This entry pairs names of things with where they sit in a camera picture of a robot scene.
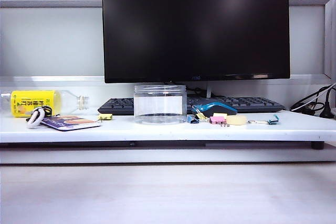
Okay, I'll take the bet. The black keyboard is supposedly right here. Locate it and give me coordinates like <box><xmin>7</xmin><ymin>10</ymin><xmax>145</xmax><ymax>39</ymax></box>
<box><xmin>97</xmin><ymin>96</ymin><xmax>286</xmax><ymax>116</ymax></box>

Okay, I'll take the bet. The white cable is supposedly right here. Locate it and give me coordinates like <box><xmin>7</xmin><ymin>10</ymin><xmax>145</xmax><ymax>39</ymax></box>
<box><xmin>291</xmin><ymin>84</ymin><xmax>336</xmax><ymax>111</ymax></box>

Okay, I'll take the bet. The black cable bundle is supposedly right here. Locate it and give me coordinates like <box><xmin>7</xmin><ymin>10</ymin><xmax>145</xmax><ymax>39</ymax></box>
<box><xmin>290</xmin><ymin>82</ymin><xmax>336</xmax><ymax>116</ymax></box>

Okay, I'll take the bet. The beige tape roll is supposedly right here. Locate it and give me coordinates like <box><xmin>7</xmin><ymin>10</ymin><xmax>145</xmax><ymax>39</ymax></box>
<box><xmin>226</xmin><ymin>115</ymin><xmax>247</xmax><ymax>126</ymax></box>

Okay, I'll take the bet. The black computer monitor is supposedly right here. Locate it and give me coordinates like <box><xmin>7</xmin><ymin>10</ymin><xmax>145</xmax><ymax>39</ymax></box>
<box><xmin>101</xmin><ymin>0</ymin><xmax>291</xmax><ymax>84</ymax></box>

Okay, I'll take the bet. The white lower base panel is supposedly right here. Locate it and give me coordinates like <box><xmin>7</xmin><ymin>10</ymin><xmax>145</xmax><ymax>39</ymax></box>
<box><xmin>0</xmin><ymin>147</ymin><xmax>336</xmax><ymax>165</ymax></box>

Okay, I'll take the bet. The pink binder clip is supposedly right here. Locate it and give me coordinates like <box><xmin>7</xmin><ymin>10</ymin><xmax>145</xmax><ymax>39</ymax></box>
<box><xmin>209</xmin><ymin>115</ymin><xmax>230</xmax><ymax>127</ymax></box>

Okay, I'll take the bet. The black cable behind monitor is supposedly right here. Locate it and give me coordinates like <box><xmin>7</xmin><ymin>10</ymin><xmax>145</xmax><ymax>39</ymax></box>
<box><xmin>186</xmin><ymin>82</ymin><xmax>208</xmax><ymax>98</ymax></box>

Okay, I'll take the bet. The black power plug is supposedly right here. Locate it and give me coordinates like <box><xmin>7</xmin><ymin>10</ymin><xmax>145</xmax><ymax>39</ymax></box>
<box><xmin>319</xmin><ymin>87</ymin><xmax>336</xmax><ymax>119</ymax></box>

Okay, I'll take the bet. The purple orange card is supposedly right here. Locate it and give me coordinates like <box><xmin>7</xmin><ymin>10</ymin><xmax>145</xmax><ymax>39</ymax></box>
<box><xmin>41</xmin><ymin>114</ymin><xmax>102</xmax><ymax>132</ymax></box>

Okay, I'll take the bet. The blue black computer mouse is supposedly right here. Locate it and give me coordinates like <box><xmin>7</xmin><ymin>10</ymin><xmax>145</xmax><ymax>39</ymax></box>
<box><xmin>191</xmin><ymin>102</ymin><xmax>238</xmax><ymax>118</ymax></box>

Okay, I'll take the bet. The white desk riser board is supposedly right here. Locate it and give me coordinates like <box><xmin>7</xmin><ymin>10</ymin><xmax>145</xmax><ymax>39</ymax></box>
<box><xmin>0</xmin><ymin>108</ymin><xmax>336</xmax><ymax>143</ymax></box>

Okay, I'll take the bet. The blue binder clip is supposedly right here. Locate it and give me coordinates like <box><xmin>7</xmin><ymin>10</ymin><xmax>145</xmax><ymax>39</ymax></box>
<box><xmin>187</xmin><ymin>115</ymin><xmax>211</xmax><ymax>124</ymax></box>

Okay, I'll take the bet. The round transparent plastic jar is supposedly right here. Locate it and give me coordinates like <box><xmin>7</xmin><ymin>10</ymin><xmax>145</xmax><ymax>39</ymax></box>
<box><xmin>133</xmin><ymin>83</ymin><xmax>188</xmax><ymax>125</ymax></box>

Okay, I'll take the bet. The teal binder clip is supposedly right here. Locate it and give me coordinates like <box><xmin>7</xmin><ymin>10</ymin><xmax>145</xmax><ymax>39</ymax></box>
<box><xmin>247</xmin><ymin>114</ymin><xmax>281</xmax><ymax>125</ymax></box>

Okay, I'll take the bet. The clear bottle yellow label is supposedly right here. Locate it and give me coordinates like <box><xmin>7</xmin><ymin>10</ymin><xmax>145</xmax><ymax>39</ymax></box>
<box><xmin>0</xmin><ymin>89</ymin><xmax>90</xmax><ymax>118</ymax></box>

